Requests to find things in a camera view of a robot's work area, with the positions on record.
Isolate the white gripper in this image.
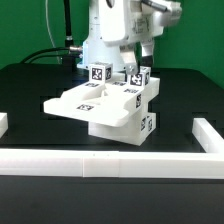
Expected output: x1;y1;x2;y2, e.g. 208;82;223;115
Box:
99;0;182;75

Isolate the white marker cube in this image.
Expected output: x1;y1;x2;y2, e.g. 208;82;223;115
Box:
127;66;151;87
89;62;113;82

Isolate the white chair back frame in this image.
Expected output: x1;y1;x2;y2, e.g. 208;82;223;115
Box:
44;77;160;127

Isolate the white chair seat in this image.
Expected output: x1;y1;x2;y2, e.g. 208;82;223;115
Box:
88;112;156;146

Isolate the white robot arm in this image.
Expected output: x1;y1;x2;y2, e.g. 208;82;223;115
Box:
78;0;182;74

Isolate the white block at left edge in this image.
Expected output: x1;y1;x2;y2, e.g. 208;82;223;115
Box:
0;113;8;135

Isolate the black cable bundle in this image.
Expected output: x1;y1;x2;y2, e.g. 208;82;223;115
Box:
20;0;84;64

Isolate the thin white cable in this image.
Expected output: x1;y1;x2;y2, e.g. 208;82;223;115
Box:
45;0;63;64

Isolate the white U-shaped fence frame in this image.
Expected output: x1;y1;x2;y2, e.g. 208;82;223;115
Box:
0;118;224;179

